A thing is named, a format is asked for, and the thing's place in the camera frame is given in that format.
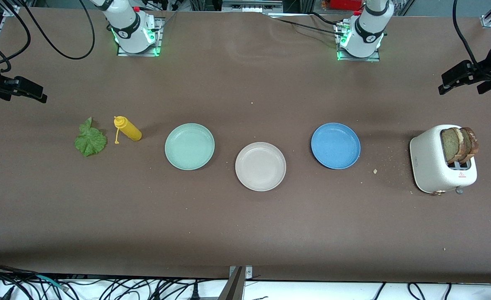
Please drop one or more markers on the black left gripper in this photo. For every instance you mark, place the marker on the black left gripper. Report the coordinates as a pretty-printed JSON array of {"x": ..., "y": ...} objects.
[{"x": 487, "y": 69}]

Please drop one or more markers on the bread slice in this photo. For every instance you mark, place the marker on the bread slice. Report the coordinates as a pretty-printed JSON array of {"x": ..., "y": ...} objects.
[
  {"x": 450, "y": 146},
  {"x": 472, "y": 143}
]

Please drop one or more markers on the yellow squeeze bottle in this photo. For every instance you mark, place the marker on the yellow squeeze bottle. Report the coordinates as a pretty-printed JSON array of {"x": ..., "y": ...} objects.
[{"x": 130, "y": 131}]

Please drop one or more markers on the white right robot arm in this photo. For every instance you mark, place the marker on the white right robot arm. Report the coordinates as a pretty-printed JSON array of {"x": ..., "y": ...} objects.
[{"x": 124, "y": 25}]

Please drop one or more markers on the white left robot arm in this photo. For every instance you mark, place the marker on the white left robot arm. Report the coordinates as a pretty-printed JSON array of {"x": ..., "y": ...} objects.
[{"x": 368, "y": 29}]

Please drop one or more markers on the blue round plate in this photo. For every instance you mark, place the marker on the blue round plate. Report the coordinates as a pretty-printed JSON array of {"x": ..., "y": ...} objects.
[{"x": 335, "y": 146}]

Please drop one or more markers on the mint green round plate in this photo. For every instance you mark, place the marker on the mint green round plate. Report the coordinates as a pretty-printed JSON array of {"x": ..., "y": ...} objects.
[{"x": 189, "y": 146}]

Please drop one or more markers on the beige round plate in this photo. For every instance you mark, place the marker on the beige round plate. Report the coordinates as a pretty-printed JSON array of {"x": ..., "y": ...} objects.
[{"x": 260, "y": 166}]

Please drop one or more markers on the green lettuce leaf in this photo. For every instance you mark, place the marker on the green lettuce leaf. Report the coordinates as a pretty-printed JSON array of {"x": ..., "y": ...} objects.
[{"x": 90, "y": 141}]

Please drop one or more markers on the white toaster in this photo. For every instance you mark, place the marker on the white toaster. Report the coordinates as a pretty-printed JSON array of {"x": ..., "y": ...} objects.
[{"x": 430, "y": 166}]

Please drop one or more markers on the red box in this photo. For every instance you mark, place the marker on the red box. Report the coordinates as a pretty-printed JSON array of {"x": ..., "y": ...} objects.
[{"x": 345, "y": 4}]

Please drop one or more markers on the grey electronic device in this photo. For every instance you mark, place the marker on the grey electronic device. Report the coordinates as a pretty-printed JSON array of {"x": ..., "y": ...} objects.
[{"x": 251, "y": 5}]

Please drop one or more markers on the aluminium post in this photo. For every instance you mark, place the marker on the aluminium post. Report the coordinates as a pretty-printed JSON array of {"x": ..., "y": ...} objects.
[{"x": 233, "y": 287}]

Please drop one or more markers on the small metal bracket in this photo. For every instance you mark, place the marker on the small metal bracket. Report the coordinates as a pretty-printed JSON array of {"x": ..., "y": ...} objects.
[{"x": 248, "y": 273}]

